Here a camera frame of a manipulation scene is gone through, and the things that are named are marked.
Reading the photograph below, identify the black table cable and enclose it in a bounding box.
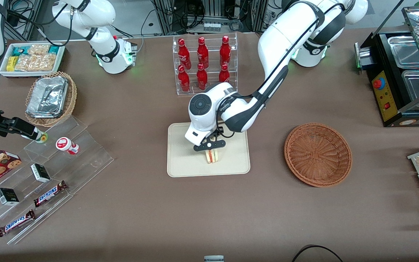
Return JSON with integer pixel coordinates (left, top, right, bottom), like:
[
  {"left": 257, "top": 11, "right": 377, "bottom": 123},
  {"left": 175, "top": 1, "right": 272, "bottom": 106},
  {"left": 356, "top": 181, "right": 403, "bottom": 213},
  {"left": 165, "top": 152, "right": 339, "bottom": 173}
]
[{"left": 291, "top": 245, "right": 344, "bottom": 262}]

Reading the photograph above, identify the aluminium frame rack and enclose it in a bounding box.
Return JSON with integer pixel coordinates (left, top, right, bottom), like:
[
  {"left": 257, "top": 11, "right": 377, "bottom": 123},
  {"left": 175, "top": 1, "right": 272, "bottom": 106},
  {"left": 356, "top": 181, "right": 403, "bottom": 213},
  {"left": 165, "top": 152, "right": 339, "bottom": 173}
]
[{"left": 153, "top": 0, "right": 268, "bottom": 35}]

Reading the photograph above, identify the red white yogurt bottle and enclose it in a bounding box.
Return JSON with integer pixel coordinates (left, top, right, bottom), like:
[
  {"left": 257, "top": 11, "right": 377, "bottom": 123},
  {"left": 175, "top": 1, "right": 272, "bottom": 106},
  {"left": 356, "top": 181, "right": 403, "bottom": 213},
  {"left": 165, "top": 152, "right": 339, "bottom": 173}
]
[{"left": 56, "top": 137, "right": 80, "bottom": 155}]

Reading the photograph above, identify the triangular sandwich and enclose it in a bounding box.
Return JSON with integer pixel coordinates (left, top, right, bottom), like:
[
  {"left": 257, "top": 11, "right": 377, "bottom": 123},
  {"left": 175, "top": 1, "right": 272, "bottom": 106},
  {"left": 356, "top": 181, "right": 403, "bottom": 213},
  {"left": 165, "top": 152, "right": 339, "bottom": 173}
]
[{"left": 205, "top": 147, "right": 219, "bottom": 164}]

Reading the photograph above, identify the aluminium foil container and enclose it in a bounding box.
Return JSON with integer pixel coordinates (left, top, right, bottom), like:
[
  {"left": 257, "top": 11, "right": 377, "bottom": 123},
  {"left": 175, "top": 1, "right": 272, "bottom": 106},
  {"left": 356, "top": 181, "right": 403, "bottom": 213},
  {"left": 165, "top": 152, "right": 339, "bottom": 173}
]
[{"left": 26, "top": 76, "right": 69, "bottom": 119}]

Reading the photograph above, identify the white rectangular snack bin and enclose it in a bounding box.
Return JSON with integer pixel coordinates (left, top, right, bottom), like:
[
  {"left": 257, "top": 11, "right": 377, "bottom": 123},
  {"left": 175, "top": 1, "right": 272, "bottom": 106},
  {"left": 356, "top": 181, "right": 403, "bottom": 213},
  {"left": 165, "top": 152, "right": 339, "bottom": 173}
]
[{"left": 0, "top": 43, "right": 65, "bottom": 78}]

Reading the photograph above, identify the beige plastic tray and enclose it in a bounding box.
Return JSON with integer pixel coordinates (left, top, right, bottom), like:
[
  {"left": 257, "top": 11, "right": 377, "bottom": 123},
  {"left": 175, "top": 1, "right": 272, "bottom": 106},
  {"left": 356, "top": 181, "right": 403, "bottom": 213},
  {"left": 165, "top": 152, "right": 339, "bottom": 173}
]
[{"left": 167, "top": 120, "right": 251, "bottom": 178}]

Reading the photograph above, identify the brown round wicker basket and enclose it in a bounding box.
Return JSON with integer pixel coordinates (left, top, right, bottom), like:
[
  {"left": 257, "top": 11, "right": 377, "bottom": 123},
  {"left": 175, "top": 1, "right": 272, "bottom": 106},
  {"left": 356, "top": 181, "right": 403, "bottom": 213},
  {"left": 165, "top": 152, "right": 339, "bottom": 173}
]
[{"left": 284, "top": 123, "right": 352, "bottom": 188}]

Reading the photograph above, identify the clear acrylic stepped display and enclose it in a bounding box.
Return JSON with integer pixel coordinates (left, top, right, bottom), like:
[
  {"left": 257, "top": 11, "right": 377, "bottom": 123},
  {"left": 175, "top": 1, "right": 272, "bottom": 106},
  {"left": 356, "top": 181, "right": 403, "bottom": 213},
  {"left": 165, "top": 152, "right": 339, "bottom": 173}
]
[{"left": 0, "top": 116, "right": 115, "bottom": 245}]

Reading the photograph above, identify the red soda bottle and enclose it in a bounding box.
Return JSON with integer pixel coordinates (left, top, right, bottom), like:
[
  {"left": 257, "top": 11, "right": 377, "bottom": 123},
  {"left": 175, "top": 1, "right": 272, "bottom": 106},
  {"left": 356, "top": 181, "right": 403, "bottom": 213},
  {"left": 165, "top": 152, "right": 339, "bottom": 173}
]
[
  {"left": 196, "top": 63, "right": 208, "bottom": 91},
  {"left": 220, "top": 35, "right": 231, "bottom": 66},
  {"left": 219, "top": 64, "right": 230, "bottom": 84},
  {"left": 178, "top": 38, "right": 192, "bottom": 70},
  {"left": 197, "top": 36, "right": 209, "bottom": 69},
  {"left": 178, "top": 65, "right": 191, "bottom": 92}
]

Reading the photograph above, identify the small black box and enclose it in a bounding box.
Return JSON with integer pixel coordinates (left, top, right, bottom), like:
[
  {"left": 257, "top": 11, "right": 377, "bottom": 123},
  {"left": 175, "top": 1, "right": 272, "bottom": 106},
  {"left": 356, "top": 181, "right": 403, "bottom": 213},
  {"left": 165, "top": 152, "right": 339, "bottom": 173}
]
[
  {"left": 0, "top": 188, "right": 20, "bottom": 206},
  {"left": 31, "top": 164, "right": 51, "bottom": 183}
]

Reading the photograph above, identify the black food warmer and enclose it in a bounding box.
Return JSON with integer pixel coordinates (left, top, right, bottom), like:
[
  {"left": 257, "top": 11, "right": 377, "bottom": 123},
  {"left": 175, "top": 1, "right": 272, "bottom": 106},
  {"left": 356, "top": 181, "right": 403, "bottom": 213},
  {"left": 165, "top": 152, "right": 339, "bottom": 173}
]
[{"left": 354, "top": 5, "right": 419, "bottom": 128}]

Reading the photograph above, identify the light wicker basket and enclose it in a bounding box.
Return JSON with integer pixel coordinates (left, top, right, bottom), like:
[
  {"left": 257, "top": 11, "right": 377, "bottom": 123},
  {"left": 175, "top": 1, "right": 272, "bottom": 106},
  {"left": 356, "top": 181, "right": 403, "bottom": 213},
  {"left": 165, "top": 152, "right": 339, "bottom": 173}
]
[{"left": 25, "top": 71, "right": 77, "bottom": 127}]

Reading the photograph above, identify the Snickers chocolate bar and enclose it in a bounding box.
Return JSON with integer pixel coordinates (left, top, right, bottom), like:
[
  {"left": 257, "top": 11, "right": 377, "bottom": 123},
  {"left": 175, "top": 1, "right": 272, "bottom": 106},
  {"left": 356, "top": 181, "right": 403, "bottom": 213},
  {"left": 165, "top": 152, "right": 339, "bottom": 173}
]
[
  {"left": 0, "top": 210, "right": 36, "bottom": 237},
  {"left": 33, "top": 181, "right": 68, "bottom": 208}
]

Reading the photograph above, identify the clear acrylic bottle rack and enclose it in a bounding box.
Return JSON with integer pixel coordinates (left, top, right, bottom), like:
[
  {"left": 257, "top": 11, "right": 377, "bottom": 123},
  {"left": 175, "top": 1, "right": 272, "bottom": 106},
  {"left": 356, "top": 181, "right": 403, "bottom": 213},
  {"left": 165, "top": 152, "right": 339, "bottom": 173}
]
[{"left": 172, "top": 33, "right": 238, "bottom": 96}]

